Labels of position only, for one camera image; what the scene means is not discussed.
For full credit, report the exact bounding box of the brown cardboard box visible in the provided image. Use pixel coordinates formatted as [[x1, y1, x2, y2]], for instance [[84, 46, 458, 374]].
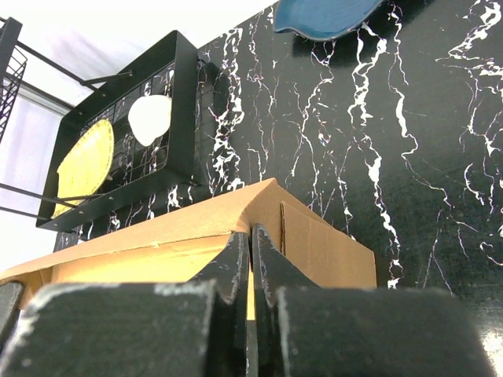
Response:
[[1, 178, 376, 306]]

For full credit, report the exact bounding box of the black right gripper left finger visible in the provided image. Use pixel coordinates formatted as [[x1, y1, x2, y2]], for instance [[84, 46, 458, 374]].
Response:
[[1, 232, 249, 376]]

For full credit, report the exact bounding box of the black wire dish rack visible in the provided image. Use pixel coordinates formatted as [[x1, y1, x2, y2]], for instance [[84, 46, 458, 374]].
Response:
[[0, 16, 205, 231]]

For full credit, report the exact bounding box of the white flower-shaped cup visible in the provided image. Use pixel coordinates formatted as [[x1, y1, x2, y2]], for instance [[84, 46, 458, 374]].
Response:
[[127, 95, 172, 147]]

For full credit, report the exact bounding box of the dark blue leaf dish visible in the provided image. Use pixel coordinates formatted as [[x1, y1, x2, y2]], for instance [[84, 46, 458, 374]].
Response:
[[273, 0, 384, 42]]

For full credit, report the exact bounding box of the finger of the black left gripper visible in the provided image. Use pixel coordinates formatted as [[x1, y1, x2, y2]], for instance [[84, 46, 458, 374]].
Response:
[[0, 281, 24, 346]]

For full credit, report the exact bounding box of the woven bamboo tray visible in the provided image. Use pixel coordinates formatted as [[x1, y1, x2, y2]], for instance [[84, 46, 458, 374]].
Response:
[[57, 119, 115, 206]]

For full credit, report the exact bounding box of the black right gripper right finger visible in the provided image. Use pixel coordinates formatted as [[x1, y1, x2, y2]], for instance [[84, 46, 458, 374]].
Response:
[[251, 225, 494, 376]]

